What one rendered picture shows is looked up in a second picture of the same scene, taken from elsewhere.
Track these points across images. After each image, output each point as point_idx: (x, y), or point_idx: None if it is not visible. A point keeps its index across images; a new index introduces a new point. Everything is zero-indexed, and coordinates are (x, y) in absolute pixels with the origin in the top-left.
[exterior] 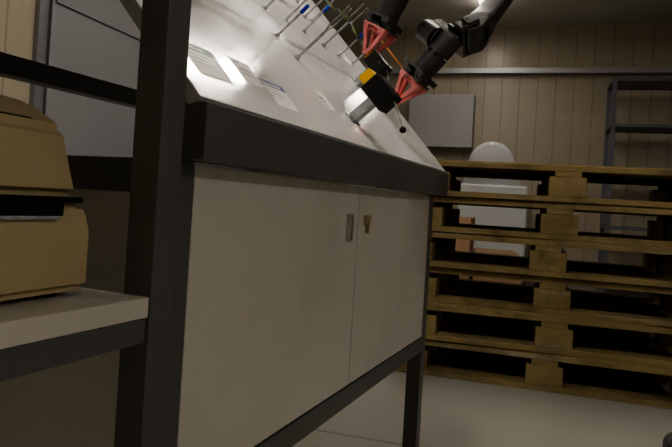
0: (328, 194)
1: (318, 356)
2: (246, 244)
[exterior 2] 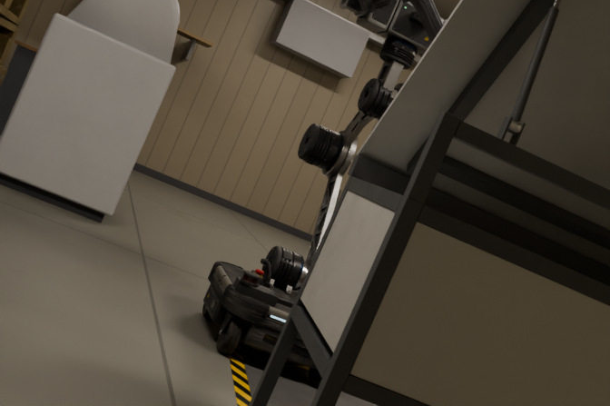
0: None
1: None
2: None
